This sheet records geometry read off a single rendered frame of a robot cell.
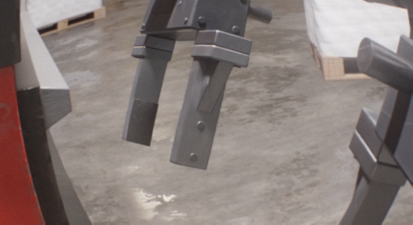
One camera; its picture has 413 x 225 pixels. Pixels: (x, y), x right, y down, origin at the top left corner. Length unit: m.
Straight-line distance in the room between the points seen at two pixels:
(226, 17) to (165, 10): 0.07
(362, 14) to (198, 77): 3.23
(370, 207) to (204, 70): 0.29
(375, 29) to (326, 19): 0.37
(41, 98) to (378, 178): 0.16
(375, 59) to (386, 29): 3.56
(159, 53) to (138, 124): 0.07
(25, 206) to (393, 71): 0.16
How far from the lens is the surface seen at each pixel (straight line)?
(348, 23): 3.72
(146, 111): 0.67
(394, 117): 0.25
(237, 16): 0.56
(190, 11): 0.55
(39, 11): 7.69
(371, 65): 0.22
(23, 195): 0.25
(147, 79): 0.67
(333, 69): 3.75
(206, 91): 0.53
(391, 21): 3.80
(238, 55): 0.52
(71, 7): 7.73
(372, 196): 0.28
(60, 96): 0.27
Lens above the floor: 0.92
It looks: 16 degrees down
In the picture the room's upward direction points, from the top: 6 degrees counter-clockwise
